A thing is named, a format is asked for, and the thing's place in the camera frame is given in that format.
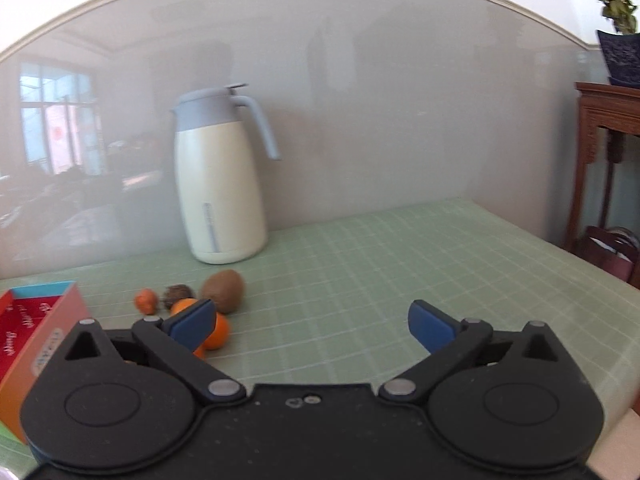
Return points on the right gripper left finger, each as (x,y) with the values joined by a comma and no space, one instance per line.
(115,400)

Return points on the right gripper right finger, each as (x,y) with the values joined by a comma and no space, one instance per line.
(507,401)

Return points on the small carrot piece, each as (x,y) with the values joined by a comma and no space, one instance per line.
(146,301)

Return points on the orange tangerine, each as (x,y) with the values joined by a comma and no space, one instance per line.
(220,334)
(181,305)

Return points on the dark round water chestnut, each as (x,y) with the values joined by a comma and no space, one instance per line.
(174,293)

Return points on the brown kiwi fruit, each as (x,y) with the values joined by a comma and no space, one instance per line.
(226,290)

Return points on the red colourful cardboard box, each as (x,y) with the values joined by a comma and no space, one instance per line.
(34,321)

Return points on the dark red bag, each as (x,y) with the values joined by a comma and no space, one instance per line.
(613,250)

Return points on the cream thermos jug grey lid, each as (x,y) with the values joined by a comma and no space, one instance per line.
(217,184)

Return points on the dark blue plant pot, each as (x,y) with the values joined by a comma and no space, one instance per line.
(621,55)

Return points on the green potted plant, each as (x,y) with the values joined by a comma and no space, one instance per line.
(620,13)

